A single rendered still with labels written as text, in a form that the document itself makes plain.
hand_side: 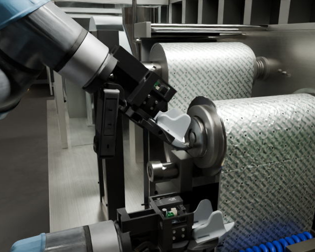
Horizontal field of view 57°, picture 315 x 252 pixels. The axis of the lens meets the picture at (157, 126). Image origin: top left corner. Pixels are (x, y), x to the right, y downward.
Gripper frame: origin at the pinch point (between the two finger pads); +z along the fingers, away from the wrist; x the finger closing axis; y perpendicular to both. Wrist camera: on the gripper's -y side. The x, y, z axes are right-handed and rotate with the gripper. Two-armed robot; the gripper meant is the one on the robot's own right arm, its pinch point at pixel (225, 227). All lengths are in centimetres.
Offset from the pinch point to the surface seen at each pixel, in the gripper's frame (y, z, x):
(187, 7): 46, 32, 85
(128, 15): 41, 2, 74
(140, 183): -19, 0, 55
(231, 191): 7.5, 0.4, -0.3
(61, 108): 1, -24, 102
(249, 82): 22.0, 20.7, 23.6
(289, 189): 5.1, 13.6, -0.3
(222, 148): 16.1, -2.5, -0.9
